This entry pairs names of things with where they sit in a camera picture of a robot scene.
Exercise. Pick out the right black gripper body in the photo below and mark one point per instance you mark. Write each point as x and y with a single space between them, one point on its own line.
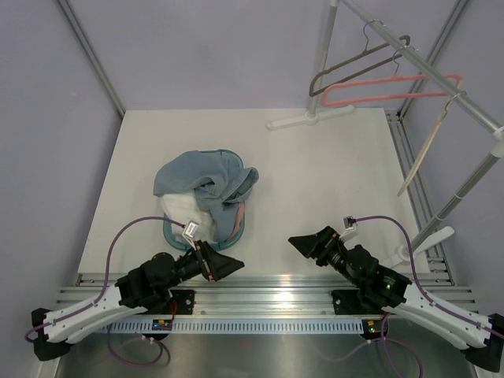
333 249

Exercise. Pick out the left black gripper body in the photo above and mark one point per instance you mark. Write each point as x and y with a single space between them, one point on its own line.
201 260

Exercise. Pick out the white pleated skirt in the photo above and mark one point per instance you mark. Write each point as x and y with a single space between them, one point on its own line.
183 208

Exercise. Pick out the pink skirt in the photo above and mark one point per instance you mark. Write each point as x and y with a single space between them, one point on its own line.
240 214

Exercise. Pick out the blue denim jacket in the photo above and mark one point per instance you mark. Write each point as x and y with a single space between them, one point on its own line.
218 181

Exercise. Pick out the white wooden hanger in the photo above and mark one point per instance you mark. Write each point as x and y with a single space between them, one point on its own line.
427 143

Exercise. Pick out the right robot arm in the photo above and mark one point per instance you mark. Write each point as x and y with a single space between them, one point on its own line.
478 337

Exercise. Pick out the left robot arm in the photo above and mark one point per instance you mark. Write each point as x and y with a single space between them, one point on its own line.
145 289

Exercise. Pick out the white clothes rack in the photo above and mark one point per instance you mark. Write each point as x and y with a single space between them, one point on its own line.
320 109

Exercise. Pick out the teal plastic basket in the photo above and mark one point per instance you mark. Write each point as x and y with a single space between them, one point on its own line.
234 161

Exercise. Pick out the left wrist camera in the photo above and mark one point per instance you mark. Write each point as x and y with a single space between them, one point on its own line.
189 232

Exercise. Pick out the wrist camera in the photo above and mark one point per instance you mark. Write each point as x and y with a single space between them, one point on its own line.
189 232
350 229

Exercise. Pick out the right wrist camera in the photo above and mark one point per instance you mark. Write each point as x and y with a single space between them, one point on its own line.
350 229

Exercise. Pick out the aluminium mounting rail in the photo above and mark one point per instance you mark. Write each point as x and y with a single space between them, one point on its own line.
271 297

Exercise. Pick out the white slotted cable duct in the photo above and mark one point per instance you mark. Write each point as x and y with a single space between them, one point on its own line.
238 327

